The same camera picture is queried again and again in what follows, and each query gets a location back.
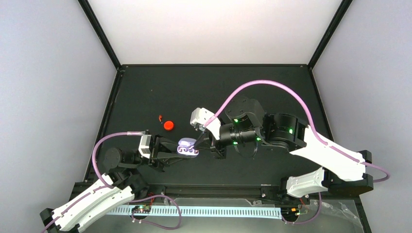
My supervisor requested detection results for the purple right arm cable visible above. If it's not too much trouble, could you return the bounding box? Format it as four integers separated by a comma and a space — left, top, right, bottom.
203, 80, 390, 225

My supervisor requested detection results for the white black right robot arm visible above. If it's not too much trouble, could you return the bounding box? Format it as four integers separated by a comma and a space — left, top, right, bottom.
190, 96, 374, 203

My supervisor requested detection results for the black front frame rail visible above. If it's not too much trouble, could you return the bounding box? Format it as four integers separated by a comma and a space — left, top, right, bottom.
132, 184, 299, 205

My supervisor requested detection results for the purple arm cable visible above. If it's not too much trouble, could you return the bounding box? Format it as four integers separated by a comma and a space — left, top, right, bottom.
203, 80, 390, 225
40, 131, 183, 233

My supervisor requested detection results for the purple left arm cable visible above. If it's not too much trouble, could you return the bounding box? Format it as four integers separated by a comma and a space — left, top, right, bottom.
40, 131, 183, 233

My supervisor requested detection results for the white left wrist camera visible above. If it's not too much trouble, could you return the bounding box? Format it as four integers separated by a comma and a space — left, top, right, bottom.
138, 134, 152, 159

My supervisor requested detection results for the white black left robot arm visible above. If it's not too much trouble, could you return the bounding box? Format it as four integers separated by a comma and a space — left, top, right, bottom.
40, 131, 199, 233

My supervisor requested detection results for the black enclosure frame post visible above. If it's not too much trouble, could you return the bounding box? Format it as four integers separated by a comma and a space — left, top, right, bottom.
78, 0, 121, 70

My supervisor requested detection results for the light blue slotted cable duct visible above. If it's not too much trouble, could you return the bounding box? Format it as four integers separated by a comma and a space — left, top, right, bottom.
108, 205, 282, 219

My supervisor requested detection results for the orange round case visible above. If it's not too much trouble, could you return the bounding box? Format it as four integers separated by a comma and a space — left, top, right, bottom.
163, 120, 174, 131

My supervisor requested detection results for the lavender earbud charging case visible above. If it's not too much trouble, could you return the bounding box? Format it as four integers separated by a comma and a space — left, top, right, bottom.
177, 137, 199, 157

